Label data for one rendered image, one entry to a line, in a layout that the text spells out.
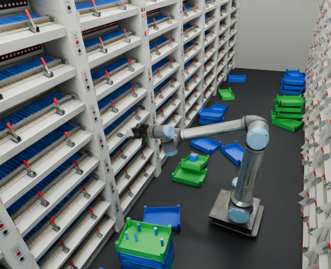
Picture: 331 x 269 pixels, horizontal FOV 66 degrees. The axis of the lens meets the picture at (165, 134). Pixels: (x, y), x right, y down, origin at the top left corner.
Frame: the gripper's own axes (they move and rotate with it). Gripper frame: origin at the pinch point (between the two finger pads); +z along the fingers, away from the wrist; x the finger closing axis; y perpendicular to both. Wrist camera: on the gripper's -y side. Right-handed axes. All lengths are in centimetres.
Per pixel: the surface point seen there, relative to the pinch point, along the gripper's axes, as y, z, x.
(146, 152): -39, 17, -34
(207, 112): -69, 9, -177
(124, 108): 17.8, 0.8, -7.7
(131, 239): -49, -15, 47
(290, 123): -100, -91, -197
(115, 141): -1.0, 6.5, 6.6
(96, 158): -0.9, 6.6, 27.7
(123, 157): -18.8, 10.5, 1.1
